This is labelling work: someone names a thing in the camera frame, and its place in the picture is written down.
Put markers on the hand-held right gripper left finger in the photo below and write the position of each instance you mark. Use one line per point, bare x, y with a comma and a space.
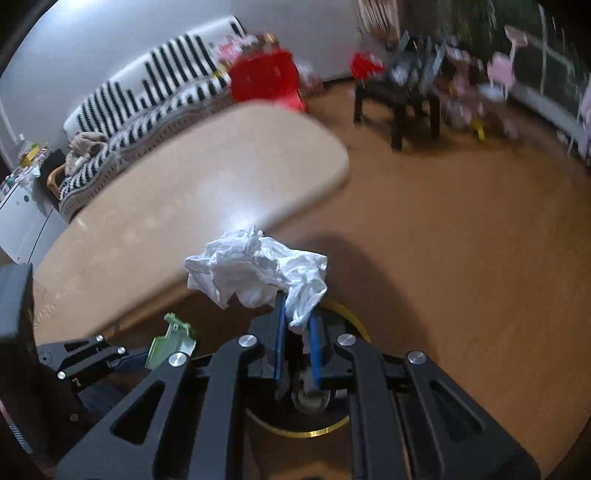
279, 341

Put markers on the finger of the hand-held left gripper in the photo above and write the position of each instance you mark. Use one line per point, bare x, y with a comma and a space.
92, 355

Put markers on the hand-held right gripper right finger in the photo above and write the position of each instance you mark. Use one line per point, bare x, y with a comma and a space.
315, 350

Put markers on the black bin with yellow rim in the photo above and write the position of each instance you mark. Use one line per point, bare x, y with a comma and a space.
277, 422

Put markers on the white tissue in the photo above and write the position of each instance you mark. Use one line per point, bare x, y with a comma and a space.
249, 263

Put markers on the white cabinet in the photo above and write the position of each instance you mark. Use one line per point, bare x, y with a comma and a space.
23, 221

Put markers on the sofa with wooden armrests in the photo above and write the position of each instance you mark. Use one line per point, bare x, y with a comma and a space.
51, 184

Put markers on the clutter of small household items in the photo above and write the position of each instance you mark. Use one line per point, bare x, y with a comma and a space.
27, 159

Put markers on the brown stuffed toy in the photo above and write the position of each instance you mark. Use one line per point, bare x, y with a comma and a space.
85, 145

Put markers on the black side table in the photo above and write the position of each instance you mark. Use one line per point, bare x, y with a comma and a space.
392, 97

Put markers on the red plastic stool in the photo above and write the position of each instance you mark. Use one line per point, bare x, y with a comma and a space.
263, 76

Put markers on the red bag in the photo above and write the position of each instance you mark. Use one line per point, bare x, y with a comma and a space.
364, 64

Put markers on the pink printed cushion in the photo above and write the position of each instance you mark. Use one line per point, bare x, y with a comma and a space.
235, 46

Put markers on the pile of pink toys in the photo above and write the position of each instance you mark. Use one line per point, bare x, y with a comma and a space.
501, 69

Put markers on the beige striped cloth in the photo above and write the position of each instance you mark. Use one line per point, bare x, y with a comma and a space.
378, 18

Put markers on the glass door with white frame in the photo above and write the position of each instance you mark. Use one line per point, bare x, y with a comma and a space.
554, 69

